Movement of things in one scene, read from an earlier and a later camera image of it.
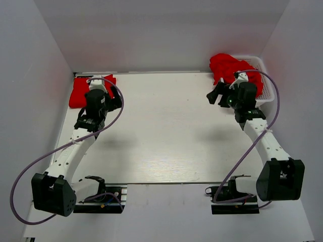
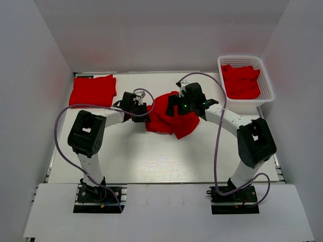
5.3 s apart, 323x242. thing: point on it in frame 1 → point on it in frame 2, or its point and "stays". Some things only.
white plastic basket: x=268 y=92 stays
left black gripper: x=117 y=99 → x=146 y=118
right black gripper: x=213 y=96 → x=173 y=100
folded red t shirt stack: x=81 y=86 stays
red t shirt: x=224 y=66 → x=180 y=124
